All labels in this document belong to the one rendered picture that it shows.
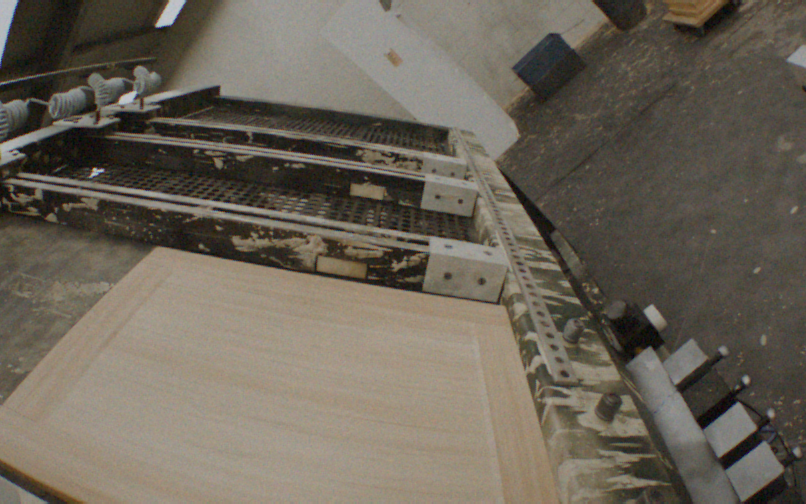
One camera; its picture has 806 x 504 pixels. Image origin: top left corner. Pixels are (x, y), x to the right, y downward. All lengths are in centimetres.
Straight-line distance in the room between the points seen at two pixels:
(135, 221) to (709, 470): 90
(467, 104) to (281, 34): 280
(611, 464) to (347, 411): 27
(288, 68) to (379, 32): 209
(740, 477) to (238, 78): 622
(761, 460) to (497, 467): 28
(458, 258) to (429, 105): 354
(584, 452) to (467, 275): 35
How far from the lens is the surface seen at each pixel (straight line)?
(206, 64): 647
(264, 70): 606
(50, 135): 127
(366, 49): 416
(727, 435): 54
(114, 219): 83
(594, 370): 57
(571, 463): 44
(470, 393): 51
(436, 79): 411
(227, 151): 110
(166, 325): 57
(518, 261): 76
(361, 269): 69
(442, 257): 67
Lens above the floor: 124
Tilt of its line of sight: 16 degrees down
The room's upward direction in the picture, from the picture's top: 50 degrees counter-clockwise
